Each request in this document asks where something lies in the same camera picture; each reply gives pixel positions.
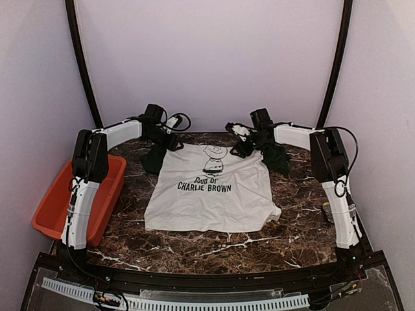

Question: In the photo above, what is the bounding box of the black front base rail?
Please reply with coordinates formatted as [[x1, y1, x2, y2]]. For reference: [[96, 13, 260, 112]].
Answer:
[[38, 249, 386, 295]]

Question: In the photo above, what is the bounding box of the white slotted cable duct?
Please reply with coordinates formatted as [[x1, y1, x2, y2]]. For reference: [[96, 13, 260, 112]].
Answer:
[[41, 277, 310, 311]]

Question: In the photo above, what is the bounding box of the red plastic bin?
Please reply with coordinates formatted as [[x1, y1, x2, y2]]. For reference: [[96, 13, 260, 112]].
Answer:
[[32, 155, 127, 247]]

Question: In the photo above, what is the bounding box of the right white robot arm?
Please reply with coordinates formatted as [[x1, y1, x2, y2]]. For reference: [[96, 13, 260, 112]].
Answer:
[[225, 108, 362, 249]]

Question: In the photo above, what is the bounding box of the right black frame post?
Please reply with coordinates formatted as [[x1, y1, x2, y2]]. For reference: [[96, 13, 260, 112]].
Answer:
[[316, 0, 353, 128]]

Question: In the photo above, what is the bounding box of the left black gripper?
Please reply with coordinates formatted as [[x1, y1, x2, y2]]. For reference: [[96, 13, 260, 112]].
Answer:
[[146, 126, 182, 150]]

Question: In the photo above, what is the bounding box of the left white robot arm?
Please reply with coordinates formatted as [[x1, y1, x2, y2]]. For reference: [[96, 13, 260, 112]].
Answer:
[[61, 104, 191, 250]]

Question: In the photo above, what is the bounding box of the dark brooch on table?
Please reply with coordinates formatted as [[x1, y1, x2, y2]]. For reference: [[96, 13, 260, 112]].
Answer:
[[321, 202, 334, 225]]

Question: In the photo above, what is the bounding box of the black frame post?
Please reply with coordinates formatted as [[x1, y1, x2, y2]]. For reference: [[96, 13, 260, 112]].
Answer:
[[316, 0, 353, 128], [64, 0, 104, 128]]

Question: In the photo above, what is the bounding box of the white green Charlie Brown shirt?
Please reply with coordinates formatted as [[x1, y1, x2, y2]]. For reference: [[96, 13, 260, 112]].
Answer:
[[144, 144, 281, 233]]

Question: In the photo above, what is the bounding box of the left black frame post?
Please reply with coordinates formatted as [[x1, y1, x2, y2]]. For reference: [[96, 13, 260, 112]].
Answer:
[[64, 0, 104, 128]]

